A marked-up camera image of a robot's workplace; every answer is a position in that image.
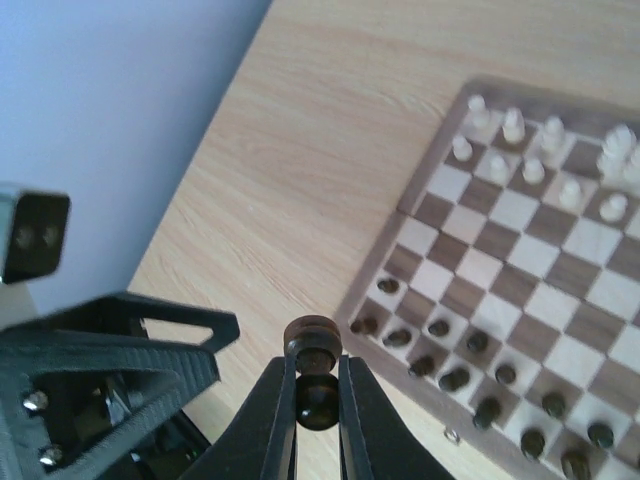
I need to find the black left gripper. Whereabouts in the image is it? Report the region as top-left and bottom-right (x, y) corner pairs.
(1, 293), (240, 479)

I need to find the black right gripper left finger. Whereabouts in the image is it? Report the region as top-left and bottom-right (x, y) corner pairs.
(182, 356), (297, 480)

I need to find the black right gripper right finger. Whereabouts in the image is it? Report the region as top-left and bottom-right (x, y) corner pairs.
(338, 355), (453, 480)

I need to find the dark wooden chess piece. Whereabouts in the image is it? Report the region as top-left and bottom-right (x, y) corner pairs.
(494, 363), (517, 385)
(383, 328), (412, 348)
(283, 315), (343, 431)
(377, 278), (400, 295)
(541, 391), (566, 420)
(587, 422), (615, 449)
(466, 330), (489, 354)
(472, 396), (502, 431)
(408, 355), (435, 378)
(428, 319), (450, 338)
(438, 366), (470, 393)
(560, 450), (591, 480)
(350, 317), (378, 335)
(520, 428), (546, 461)

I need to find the metal board clasp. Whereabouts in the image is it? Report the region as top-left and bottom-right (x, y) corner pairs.
(444, 428), (461, 445)

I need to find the wooden chess board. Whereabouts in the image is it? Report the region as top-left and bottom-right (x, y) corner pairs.
(335, 78), (639, 479)

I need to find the light wooden chess pawn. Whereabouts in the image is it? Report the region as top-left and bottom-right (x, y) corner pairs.
(558, 178), (582, 209)
(599, 193), (628, 223)
(522, 157), (545, 185)
(489, 154), (510, 184)
(452, 135), (473, 162)

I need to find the light wooden chess piece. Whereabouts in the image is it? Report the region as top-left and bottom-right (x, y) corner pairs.
(540, 115), (565, 161)
(467, 94), (491, 129)
(502, 107), (526, 145)
(596, 124), (639, 186)

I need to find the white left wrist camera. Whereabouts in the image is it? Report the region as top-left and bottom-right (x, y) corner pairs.
(1, 182), (71, 285)

